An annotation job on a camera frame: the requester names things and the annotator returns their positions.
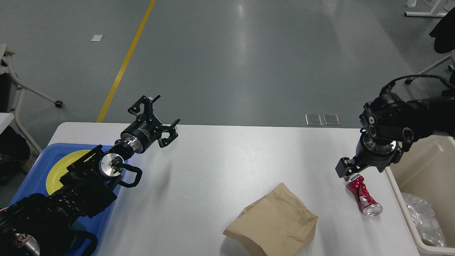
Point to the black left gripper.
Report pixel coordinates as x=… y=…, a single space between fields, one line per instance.
x=146 y=129

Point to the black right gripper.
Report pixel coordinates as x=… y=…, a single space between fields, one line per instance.
x=369 y=153

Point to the red wrapper piece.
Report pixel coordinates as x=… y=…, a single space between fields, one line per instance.
x=366 y=203

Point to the yellow plastic plate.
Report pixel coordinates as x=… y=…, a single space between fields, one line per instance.
x=52 y=182

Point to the silver foil wrapper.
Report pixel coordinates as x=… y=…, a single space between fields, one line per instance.
x=424 y=220

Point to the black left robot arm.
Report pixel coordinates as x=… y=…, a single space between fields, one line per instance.
x=39 y=225

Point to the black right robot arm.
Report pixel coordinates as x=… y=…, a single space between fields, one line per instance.
x=391 y=125

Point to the beige plastic bin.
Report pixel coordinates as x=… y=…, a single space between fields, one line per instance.
x=426 y=171

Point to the brown paper bag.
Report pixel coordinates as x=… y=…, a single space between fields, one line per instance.
x=278 y=224

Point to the blue plastic tray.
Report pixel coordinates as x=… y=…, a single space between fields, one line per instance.
x=36 y=178

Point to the white office chair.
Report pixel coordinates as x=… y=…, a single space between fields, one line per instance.
x=7 y=67

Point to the white side table edge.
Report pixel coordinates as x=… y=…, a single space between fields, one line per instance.
x=5 y=120

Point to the right side office chair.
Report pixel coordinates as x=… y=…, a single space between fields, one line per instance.
x=444 y=43

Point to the white desk frame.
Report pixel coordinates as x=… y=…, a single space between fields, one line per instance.
x=428 y=8

